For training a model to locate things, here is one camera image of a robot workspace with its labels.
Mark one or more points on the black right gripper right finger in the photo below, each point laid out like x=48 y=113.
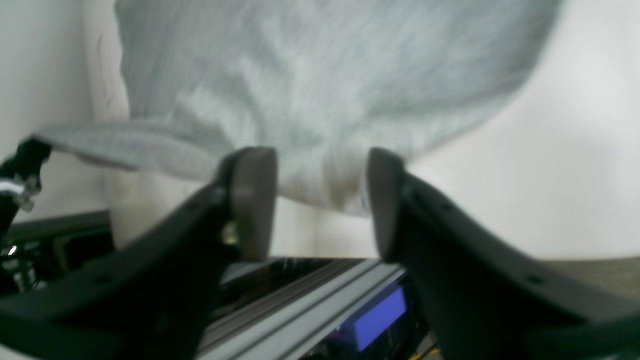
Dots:
x=484 y=299

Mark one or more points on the blue box under table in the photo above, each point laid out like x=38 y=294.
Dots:
x=368 y=323

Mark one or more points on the grey T-shirt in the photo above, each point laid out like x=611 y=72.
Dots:
x=322 y=81

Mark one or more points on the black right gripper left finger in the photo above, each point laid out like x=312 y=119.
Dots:
x=152 y=300

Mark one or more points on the aluminium frame rail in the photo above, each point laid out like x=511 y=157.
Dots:
x=287 y=323

